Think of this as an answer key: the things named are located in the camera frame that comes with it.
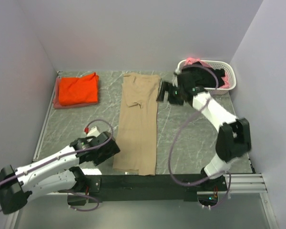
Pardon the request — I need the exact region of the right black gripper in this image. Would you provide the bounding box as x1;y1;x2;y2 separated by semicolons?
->
155;81;184;107

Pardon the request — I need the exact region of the beige t-shirt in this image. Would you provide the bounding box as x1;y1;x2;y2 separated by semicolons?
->
113;73;161;176

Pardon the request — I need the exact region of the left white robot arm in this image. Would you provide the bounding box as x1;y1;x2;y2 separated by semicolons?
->
0;132;120;215

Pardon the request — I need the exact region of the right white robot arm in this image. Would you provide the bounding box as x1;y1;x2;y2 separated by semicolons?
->
157;76;252;190

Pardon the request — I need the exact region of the black t-shirt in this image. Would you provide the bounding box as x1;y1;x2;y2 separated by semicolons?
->
181;62;225;88

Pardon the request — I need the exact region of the pink t-shirt in basket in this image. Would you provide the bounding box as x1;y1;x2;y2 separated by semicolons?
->
179;58;235;90

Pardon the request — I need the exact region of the folded dusty pink t-shirt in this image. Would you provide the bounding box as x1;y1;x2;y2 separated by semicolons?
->
52;77;97;109

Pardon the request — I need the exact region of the white plastic laundry basket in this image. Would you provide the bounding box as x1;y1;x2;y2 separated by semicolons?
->
175;58;236;95

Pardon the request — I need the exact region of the folded orange t-shirt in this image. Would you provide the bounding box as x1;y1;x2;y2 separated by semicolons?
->
59;73;99;105

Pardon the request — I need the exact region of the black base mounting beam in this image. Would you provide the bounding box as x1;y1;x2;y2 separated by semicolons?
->
72;174;227;203

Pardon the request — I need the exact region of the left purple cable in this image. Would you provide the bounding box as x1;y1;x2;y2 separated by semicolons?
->
0;119;115;214

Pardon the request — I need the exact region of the purple cable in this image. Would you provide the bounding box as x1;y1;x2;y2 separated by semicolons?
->
168;65;232;210
0;119;115;214

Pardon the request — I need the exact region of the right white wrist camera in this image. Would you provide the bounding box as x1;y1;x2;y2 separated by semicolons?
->
172;68;181;87

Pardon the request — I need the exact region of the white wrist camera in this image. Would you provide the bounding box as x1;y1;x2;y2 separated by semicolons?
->
172;68;181;87
84;126;101;137

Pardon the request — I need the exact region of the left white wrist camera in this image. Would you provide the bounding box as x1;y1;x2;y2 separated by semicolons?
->
84;126;101;137

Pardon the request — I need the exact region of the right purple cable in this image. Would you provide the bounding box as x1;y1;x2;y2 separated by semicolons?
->
168;65;232;210

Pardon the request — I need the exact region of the aluminium table frame rail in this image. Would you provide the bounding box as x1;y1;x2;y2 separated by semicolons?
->
4;71;62;229

